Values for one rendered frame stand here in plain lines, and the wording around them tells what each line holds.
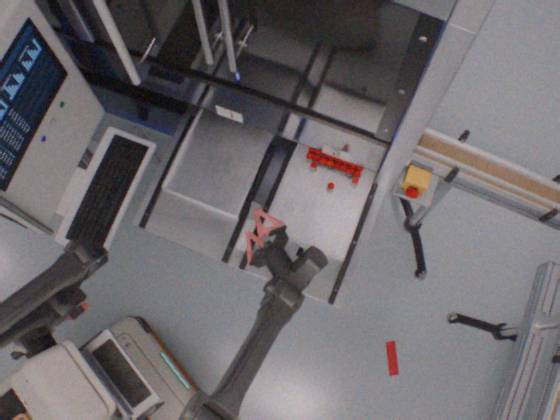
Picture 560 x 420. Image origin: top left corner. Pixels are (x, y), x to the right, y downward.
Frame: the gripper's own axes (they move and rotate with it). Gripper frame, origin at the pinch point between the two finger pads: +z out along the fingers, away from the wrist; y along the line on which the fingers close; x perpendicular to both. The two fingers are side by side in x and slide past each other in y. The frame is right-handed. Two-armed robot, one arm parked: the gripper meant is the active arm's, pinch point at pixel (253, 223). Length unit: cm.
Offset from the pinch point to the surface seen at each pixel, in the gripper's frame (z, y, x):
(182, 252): 56, 117, 25
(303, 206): 11.3, 24.5, 31.7
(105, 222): 43, 47, -20
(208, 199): 28.5, 31.4, 8.9
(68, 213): 54, 52, -30
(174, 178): 40, 32, 3
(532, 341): -65, 47, 98
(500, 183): -18, -1, 81
